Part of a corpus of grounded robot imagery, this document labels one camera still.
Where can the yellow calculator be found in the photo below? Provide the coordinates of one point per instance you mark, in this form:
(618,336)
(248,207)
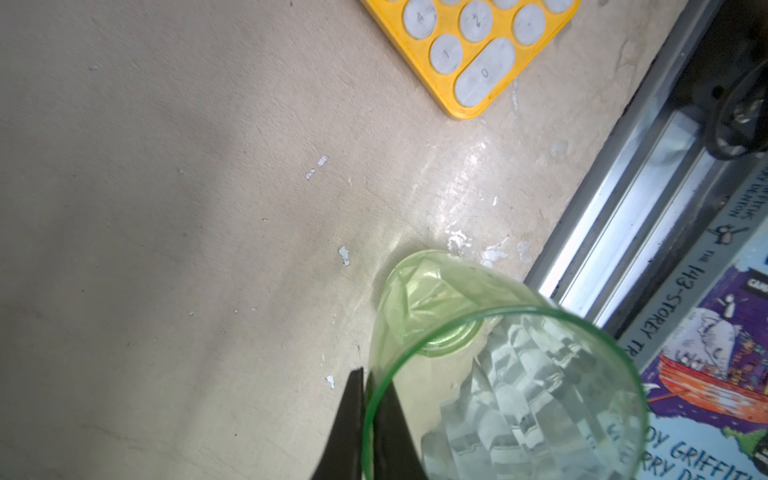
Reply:
(467,52)

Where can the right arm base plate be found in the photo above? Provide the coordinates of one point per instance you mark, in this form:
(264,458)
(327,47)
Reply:
(738,126)

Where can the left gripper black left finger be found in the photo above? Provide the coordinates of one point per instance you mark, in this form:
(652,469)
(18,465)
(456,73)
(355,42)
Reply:
(341,458)

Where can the green translucent cup front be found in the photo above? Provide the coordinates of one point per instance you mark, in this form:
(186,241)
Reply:
(499,382)

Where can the purple treehouse book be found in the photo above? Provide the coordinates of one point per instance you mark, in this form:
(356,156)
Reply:
(701,346)

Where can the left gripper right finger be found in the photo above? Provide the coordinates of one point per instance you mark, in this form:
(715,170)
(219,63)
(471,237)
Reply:
(389,451)

